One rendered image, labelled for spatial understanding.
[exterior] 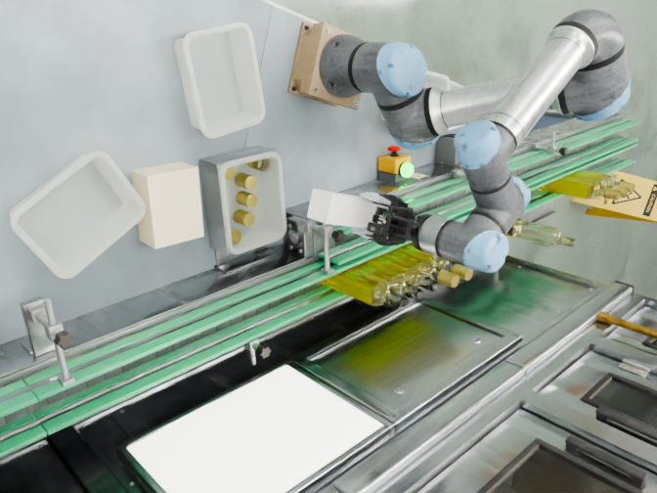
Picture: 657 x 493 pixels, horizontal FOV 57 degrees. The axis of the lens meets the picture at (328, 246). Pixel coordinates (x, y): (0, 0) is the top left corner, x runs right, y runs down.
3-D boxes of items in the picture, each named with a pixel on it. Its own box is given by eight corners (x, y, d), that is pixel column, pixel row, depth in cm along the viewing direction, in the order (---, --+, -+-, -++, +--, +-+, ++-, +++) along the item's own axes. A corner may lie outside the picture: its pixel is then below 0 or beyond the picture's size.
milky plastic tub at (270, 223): (210, 248, 148) (230, 257, 142) (198, 158, 139) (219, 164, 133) (267, 229, 158) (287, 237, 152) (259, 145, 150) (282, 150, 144)
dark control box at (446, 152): (434, 160, 200) (455, 164, 194) (434, 137, 197) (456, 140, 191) (449, 156, 205) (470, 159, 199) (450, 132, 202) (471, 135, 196)
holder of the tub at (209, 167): (212, 267, 150) (230, 276, 145) (198, 158, 140) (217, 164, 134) (267, 247, 160) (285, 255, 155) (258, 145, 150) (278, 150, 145)
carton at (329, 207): (313, 188, 125) (332, 194, 121) (386, 201, 142) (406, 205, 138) (306, 217, 126) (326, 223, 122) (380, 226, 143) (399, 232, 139)
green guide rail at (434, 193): (316, 230, 152) (337, 238, 147) (316, 226, 152) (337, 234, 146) (622, 120, 259) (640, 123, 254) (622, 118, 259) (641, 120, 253)
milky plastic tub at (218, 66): (184, 137, 137) (204, 142, 131) (160, 33, 127) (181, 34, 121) (245, 116, 147) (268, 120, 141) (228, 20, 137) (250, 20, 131)
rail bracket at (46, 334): (22, 351, 120) (65, 400, 104) (2, 275, 114) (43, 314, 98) (47, 342, 123) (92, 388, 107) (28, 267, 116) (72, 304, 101)
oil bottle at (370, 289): (321, 284, 159) (379, 310, 144) (319, 264, 157) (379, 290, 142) (336, 277, 162) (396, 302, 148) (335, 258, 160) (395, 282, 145)
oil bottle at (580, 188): (538, 190, 226) (613, 205, 206) (540, 175, 224) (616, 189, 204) (546, 186, 229) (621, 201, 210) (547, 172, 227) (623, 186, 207)
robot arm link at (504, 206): (525, 161, 107) (493, 204, 103) (538, 205, 114) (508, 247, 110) (487, 156, 113) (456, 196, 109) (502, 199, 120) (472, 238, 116)
